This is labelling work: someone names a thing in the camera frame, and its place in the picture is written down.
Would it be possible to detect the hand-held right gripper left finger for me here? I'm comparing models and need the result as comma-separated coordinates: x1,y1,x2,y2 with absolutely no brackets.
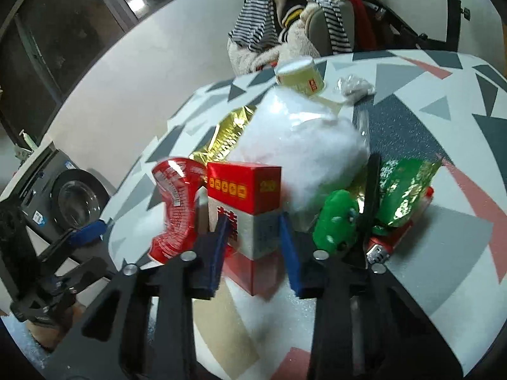
42,218,234,380

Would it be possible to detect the black exercise bike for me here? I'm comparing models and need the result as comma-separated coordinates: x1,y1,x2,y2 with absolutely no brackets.
352,0,489,53

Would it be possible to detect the clear plastic wrap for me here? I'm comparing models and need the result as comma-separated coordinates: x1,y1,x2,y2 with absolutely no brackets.
337,74,375,101

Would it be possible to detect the red scarf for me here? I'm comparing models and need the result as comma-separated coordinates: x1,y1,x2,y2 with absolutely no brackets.
344,0,378,53

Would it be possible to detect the dark window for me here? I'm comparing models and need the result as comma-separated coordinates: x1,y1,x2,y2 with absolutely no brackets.
0,0,159,139

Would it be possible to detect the cream fleece jacket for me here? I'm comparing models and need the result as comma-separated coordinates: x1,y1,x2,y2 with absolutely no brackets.
228,8,330,77

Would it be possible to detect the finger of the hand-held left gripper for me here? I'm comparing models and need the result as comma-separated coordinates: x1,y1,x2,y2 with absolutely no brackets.
51,256,120,299
35,219,108,264

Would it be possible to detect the geometric patterned tablecloth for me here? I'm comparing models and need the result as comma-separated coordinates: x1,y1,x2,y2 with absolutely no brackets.
99,49,507,380

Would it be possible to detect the yellow-green paper cup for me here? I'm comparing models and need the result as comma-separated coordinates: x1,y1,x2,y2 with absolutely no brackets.
274,59,326,98

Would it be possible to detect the white pump bottle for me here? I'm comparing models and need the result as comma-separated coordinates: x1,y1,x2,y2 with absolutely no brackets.
19,129,37,152

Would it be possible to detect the gold foil wrapper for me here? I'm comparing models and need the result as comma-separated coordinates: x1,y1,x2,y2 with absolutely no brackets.
188,105,258,165

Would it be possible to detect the thin black piece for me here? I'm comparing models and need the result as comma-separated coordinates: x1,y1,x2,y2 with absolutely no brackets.
354,152,382,256

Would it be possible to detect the red snack packet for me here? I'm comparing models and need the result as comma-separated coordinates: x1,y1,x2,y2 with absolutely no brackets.
150,157,209,266

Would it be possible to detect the green and gold foil packet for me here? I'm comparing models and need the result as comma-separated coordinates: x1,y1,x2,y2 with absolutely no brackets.
372,158,442,235

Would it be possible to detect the white cotton-filled plastic bag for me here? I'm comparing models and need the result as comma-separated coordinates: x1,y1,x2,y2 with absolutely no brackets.
230,86,371,231

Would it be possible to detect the grey chair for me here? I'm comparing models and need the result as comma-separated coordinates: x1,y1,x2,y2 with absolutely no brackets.
304,0,357,55

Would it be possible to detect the green plush keychain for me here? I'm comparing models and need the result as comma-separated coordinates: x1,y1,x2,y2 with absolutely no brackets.
312,190,361,256

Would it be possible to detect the red and white carton box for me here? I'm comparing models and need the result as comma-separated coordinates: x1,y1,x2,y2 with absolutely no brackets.
207,161,284,297

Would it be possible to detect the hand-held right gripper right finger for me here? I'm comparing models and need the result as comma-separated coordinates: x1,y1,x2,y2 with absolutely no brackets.
278,212,466,380

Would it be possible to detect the dark grey washing machine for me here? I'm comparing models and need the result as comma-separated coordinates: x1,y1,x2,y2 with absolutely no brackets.
18,148,113,278

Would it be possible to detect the black and white striped shirt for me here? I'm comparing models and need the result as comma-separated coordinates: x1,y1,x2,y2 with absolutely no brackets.
228,0,353,55

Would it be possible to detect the dark jacket with striped cuff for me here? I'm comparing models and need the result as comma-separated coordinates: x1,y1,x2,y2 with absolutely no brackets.
273,0,315,42

